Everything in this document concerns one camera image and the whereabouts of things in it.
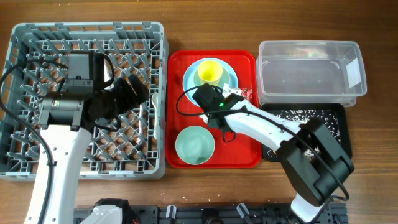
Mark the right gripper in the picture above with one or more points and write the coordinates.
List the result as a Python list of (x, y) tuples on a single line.
[(209, 124)]

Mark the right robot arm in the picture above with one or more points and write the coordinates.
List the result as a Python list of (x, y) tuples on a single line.
[(313, 160)]

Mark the white tissue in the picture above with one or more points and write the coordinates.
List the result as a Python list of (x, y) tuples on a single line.
[(226, 91)]

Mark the light blue plate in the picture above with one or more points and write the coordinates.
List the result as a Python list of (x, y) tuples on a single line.
[(189, 73)]

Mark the clear plastic bin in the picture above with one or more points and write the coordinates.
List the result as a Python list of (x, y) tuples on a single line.
[(310, 71)]

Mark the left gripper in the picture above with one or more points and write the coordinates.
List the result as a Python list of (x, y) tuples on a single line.
[(130, 99)]

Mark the white plastic spoon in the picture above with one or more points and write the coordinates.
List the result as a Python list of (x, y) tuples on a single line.
[(154, 101)]

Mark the black plastic tray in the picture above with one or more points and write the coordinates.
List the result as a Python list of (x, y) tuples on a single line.
[(304, 106)]

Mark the white plastic fork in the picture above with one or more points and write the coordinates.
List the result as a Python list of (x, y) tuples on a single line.
[(141, 125)]

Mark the red snack wrapper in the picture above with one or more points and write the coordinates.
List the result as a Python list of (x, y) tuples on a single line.
[(247, 93)]

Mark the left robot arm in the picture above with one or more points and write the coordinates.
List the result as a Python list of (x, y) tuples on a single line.
[(67, 119)]

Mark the rice and food scraps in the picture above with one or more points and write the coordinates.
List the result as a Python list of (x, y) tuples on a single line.
[(334, 121)]

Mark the grey dishwasher rack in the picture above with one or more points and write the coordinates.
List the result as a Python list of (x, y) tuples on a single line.
[(134, 48)]

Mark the red plastic tray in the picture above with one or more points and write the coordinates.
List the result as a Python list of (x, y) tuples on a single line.
[(241, 152)]

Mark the green bowl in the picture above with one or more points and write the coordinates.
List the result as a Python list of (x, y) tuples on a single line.
[(195, 145)]

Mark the yellow plastic cup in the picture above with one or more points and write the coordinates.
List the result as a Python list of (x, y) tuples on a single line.
[(210, 71)]

